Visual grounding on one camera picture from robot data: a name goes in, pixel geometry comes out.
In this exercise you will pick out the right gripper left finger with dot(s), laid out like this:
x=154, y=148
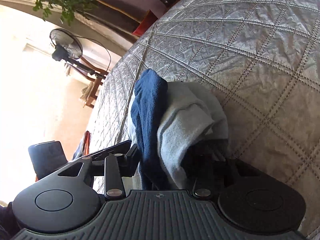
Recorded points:
x=112, y=164

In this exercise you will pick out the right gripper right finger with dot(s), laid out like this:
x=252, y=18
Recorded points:
x=213, y=169

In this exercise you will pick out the blue and white kids shirt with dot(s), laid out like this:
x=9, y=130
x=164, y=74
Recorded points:
x=165, y=120

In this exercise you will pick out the dark blue zipper storage bag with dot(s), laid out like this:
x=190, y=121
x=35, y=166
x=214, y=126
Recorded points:
x=83, y=148

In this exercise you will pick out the wooden chair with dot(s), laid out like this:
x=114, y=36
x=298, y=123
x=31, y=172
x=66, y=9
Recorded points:
x=91, y=84

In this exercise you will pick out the black standing fan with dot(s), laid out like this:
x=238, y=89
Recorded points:
x=69, y=49

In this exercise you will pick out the silver quilted bedspread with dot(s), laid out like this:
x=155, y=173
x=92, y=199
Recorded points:
x=260, y=58

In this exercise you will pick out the red plant pot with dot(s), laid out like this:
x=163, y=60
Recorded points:
x=149, y=19

